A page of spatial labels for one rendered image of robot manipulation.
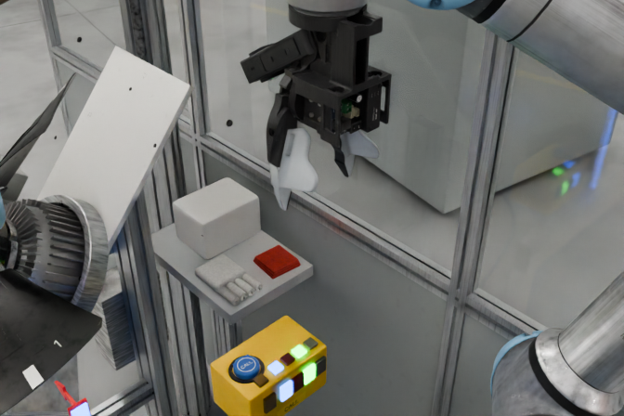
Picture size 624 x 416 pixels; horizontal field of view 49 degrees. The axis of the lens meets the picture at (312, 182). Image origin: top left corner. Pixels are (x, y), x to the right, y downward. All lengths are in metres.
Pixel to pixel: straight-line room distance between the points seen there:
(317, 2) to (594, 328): 0.45
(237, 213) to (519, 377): 0.91
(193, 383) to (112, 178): 1.12
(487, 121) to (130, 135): 0.64
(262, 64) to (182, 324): 1.51
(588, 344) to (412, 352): 0.78
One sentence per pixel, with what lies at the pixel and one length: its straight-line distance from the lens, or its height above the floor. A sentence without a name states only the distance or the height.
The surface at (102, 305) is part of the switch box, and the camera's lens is 1.61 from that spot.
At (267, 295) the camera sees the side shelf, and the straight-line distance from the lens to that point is 1.54.
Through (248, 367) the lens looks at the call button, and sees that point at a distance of 1.08.
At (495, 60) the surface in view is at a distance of 1.11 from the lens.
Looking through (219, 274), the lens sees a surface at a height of 0.88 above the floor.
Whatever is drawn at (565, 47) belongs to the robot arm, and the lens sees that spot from 0.47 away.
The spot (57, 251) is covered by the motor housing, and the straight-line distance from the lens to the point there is 1.26.
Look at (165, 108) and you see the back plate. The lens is 1.28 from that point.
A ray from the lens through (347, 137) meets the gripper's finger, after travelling 0.73.
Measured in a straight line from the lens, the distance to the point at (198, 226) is 1.58.
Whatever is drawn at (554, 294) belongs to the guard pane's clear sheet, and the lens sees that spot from 1.24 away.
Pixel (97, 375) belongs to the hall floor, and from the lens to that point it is 2.62.
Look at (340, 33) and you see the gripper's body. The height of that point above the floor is 1.67.
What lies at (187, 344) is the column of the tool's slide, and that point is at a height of 0.33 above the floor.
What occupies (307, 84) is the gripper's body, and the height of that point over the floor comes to 1.62.
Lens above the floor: 1.88
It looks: 33 degrees down
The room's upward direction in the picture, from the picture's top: straight up
